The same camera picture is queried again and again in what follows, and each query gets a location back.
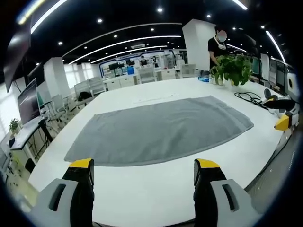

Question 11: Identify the computer monitor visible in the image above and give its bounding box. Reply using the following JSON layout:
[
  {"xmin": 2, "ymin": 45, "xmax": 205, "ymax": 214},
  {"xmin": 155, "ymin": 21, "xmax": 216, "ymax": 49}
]
[{"xmin": 17, "ymin": 79, "xmax": 41, "ymax": 125}]

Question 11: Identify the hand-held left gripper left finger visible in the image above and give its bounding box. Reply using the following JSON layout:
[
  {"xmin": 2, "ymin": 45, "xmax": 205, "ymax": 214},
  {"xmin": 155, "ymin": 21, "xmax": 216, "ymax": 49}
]
[{"xmin": 30, "ymin": 157, "xmax": 95, "ymax": 227}]

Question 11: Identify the white side desk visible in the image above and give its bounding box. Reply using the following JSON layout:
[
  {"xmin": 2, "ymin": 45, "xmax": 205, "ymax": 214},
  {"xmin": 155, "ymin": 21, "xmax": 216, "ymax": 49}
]
[{"xmin": 9, "ymin": 117, "xmax": 49, "ymax": 164}]

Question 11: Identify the white office chair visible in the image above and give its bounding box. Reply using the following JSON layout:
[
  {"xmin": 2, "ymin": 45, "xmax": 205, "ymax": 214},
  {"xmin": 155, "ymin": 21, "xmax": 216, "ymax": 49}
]
[
  {"xmin": 139, "ymin": 68, "xmax": 156, "ymax": 84},
  {"xmin": 181, "ymin": 63, "xmax": 197, "ymax": 79},
  {"xmin": 89, "ymin": 77, "xmax": 107, "ymax": 96},
  {"xmin": 74, "ymin": 82, "xmax": 92, "ymax": 101}
]

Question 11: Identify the grey towel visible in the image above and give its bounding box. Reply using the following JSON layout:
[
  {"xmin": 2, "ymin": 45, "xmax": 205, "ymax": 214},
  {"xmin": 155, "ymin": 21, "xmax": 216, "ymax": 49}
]
[{"xmin": 63, "ymin": 95, "xmax": 255, "ymax": 167}]

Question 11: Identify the black bag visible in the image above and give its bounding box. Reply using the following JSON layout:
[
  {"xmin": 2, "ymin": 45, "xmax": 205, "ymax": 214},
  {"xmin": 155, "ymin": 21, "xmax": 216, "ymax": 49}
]
[{"xmin": 79, "ymin": 91, "xmax": 93, "ymax": 102}]

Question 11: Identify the black cable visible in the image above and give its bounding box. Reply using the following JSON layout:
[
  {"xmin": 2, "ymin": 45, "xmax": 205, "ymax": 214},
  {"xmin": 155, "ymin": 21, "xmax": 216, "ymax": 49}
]
[{"xmin": 234, "ymin": 91, "xmax": 269, "ymax": 107}]

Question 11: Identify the white table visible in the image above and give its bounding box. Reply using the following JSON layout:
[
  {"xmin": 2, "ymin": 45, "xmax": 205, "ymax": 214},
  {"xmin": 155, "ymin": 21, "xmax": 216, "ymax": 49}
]
[{"xmin": 28, "ymin": 77, "xmax": 294, "ymax": 225}]

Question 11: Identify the thin white strip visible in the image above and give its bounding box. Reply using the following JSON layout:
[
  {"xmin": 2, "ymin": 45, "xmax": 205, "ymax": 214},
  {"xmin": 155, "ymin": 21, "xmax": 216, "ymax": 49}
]
[{"xmin": 132, "ymin": 93, "xmax": 178, "ymax": 104}]

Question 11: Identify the small green plant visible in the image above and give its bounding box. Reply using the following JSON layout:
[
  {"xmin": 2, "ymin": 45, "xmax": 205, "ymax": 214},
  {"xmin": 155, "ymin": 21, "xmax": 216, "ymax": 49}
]
[{"xmin": 9, "ymin": 118, "xmax": 21, "ymax": 136}]

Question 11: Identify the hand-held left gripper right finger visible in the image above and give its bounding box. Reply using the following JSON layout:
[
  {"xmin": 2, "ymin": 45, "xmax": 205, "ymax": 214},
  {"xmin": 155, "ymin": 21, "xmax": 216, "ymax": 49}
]
[{"xmin": 193, "ymin": 158, "xmax": 263, "ymax": 227}]

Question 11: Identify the green potted plant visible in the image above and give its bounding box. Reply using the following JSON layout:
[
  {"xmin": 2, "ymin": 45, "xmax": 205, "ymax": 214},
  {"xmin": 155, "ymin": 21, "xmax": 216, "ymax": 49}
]
[{"xmin": 210, "ymin": 54, "xmax": 254, "ymax": 87}]

